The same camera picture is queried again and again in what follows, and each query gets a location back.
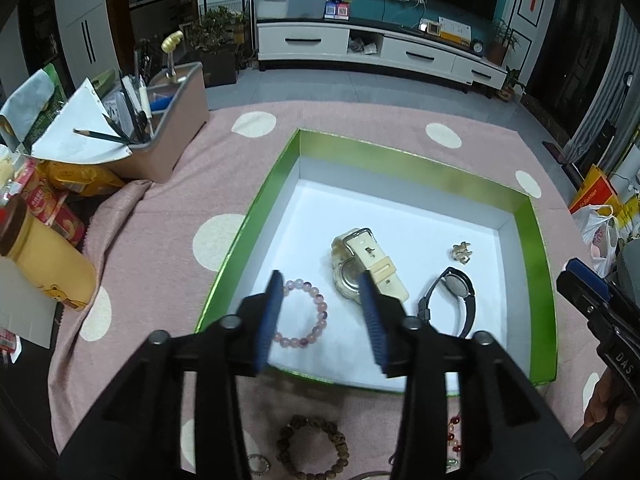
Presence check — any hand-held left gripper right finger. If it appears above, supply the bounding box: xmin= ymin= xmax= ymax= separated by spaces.
xmin=357 ymin=270 xmax=586 ymax=480

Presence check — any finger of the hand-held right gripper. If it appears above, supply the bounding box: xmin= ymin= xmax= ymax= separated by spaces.
xmin=556 ymin=271 xmax=613 ymax=323
xmin=566 ymin=258 xmax=612 ymax=297

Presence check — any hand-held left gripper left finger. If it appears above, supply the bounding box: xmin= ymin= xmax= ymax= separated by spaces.
xmin=52 ymin=270 xmax=286 ymax=480

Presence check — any green cardboard box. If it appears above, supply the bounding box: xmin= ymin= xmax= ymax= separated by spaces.
xmin=194 ymin=128 xmax=558 ymax=401

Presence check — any brown wooden bead bracelet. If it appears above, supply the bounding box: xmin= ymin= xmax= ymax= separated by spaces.
xmin=276 ymin=415 xmax=349 ymax=478

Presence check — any red and pink bead bracelet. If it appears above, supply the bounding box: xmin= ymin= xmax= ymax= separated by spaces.
xmin=446 ymin=412 xmax=463 ymax=453

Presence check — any person's right hand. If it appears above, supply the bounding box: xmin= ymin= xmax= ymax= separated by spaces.
xmin=582 ymin=367 xmax=623 ymax=428

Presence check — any white plastic bag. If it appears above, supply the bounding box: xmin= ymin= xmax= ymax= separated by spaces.
xmin=575 ymin=205 xmax=621 ymax=276

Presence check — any cream wristwatch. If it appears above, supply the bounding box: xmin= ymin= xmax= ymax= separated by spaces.
xmin=330 ymin=227 xmax=410 ymax=303

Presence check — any orange paper bag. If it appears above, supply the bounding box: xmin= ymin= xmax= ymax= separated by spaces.
xmin=570 ymin=164 xmax=621 ymax=216

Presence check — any black wristwatch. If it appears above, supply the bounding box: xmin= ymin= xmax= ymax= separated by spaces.
xmin=417 ymin=266 xmax=476 ymax=341

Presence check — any striped grey curtain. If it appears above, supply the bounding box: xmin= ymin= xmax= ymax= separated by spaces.
xmin=570 ymin=5 xmax=640 ymax=171

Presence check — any small potted plant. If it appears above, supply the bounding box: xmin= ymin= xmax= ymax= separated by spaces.
xmin=497 ymin=67 xmax=527 ymax=103

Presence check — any pink polka-dot tablecloth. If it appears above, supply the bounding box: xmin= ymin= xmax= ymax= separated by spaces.
xmin=47 ymin=102 xmax=606 ymax=480

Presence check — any pink desk organizer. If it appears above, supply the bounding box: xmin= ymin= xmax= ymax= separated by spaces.
xmin=107 ymin=61 xmax=211 ymax=184

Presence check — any yellow jar with brown lid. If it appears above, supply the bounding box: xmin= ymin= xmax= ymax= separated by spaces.
xmin=0 ymin=195 xmax=98 ymax=312

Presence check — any yellow snack packet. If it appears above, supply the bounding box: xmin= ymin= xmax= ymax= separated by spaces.
xmin=37 ymin=159 xmax=126 ymax=197

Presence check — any red snack packet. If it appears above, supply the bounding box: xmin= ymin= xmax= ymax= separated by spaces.
xmin=22 ymin=170 xmax=86 ymax=247

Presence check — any dark pencil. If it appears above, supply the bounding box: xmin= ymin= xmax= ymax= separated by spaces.
xmin=73 ymin=128 xmax=132 ymax=145
xmin=102 ymin=112 xmax=133 ymax=143

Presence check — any tall potted plant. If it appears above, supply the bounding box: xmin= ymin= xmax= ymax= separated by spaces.
xmin=487 ymin=19 xmax=521 ymax=66

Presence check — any bonsai plant in dark planter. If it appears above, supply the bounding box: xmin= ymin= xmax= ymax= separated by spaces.
xmin=187 ymin=6 xmax=251 ymax=87

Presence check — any desk calendar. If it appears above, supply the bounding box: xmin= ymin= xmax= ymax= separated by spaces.
xmin=439 ymin=16 xmax=472 ymax=46

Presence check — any white paper sheet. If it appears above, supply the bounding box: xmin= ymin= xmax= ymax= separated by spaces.
xmin=30 ymin=78 xmax=132 ymax=163

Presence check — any white television stand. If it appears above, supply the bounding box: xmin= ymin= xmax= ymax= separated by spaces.
xmin=255 ymin=17 xmax=508 ymax=93

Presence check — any cream knobbed stick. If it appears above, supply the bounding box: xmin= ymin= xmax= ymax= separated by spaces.
xmin=161 ymin=31 xmax=185 ymax=81

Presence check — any green packet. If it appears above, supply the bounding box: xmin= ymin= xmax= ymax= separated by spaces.
xmin=22 ymin=62 xmax=68 ymax=148

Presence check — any clear plastic storage box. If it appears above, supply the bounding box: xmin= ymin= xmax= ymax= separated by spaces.
xmin=250 ymin=0 xmax=331 ymax=21

